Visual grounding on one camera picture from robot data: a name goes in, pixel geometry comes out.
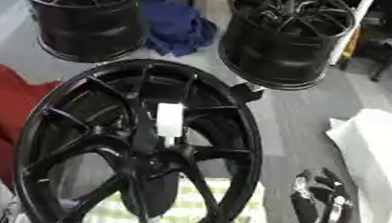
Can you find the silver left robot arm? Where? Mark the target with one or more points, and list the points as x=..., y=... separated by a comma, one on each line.
x=9, y=215

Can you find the white cloth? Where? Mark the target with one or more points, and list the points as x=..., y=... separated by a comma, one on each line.
x=377, y=158

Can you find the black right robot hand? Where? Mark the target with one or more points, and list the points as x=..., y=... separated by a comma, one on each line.
x=315, y=193

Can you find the black wheel rim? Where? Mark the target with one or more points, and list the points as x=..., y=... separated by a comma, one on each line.
x=89, y=25
x=280, y=46

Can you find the blue cloth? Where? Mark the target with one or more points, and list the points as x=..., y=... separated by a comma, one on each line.
x=177, y=26

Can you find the black spoked wheel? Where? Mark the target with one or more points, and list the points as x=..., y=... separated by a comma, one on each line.
x=236, y=126

